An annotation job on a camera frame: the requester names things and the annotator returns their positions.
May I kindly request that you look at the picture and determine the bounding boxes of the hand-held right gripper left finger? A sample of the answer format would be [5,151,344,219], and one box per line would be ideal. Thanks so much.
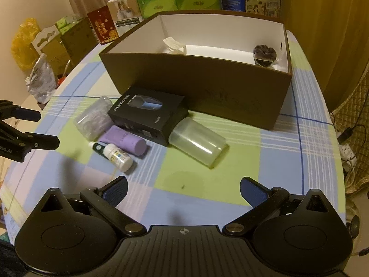
[39,175,147,235]

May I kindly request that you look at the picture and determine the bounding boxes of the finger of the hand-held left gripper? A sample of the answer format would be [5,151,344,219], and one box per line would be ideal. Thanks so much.
[0,100,41,122]
[0,120,60,151]

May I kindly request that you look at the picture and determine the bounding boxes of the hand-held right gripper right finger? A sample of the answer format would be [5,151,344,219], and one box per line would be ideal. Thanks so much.
[223,176,332,235]

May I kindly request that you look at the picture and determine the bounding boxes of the small white bottle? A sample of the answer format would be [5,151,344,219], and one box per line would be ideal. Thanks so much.
[104,144,134,172]

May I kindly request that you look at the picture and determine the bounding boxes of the purple cosmetic tube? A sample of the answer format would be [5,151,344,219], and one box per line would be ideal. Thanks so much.
[99,125,148,157]

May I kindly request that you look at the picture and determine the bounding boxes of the clear bag of picks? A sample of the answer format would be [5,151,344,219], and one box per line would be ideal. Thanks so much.
[73,96,113,140]

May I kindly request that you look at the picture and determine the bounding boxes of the clear plastic cup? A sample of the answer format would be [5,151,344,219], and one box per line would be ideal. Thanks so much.
[169,117,228,168]

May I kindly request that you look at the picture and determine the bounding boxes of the black shaver box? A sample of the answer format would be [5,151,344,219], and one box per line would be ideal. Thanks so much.
[108,86,189,147]

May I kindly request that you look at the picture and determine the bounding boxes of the brown cardboard box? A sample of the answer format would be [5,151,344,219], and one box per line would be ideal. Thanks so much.
[99,9,293,130]

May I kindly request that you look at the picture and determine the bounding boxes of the brown hair scrunchie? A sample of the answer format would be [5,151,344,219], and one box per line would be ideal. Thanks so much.
[253,44,278,67]

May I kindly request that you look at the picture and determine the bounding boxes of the plaid cloth-covered desktop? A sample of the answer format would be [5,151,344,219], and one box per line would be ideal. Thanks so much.
[0,30,346,237]

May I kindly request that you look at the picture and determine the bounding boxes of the white plastic bag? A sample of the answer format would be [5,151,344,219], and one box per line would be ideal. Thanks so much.
[26,53,57,104]

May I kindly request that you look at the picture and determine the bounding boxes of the yellow plastic bag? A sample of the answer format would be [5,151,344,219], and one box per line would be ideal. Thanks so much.
[11,17,41,71]

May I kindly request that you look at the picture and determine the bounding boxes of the green tissue boxes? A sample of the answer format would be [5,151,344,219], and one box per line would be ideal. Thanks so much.
[55,16,75,31]

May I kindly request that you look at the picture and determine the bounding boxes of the white power strip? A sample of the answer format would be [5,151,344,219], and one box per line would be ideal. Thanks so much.
[339,144,358,162]

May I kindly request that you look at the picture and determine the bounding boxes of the red gift box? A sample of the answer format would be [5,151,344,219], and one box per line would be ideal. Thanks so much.
[87,6,119,45]

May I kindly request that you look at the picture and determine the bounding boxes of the chair with quilted cover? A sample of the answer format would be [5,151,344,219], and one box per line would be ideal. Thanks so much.
[330,63,369,238]

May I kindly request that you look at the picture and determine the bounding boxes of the white photo-printed box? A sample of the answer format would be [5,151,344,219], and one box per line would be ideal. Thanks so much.
[107,0,143,36]

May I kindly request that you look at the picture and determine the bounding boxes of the golden curtain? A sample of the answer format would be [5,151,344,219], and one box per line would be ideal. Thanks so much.
[281,0,369,93]

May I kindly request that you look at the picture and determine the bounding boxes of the olive box with white handle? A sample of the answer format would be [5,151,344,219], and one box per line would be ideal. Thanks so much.
[31,26,71,75]

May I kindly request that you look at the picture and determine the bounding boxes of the black power cable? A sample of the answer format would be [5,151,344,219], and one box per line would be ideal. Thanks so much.
[336,123,369,145]

